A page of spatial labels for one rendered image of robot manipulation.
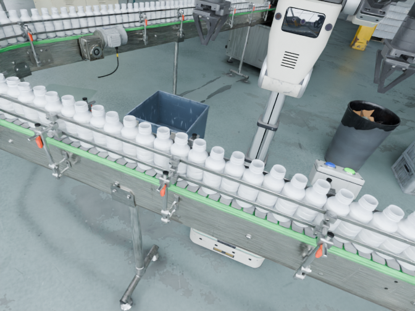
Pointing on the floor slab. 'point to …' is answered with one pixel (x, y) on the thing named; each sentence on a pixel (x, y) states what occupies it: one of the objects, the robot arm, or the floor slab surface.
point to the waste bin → (360, 134)
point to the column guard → (362, 37)
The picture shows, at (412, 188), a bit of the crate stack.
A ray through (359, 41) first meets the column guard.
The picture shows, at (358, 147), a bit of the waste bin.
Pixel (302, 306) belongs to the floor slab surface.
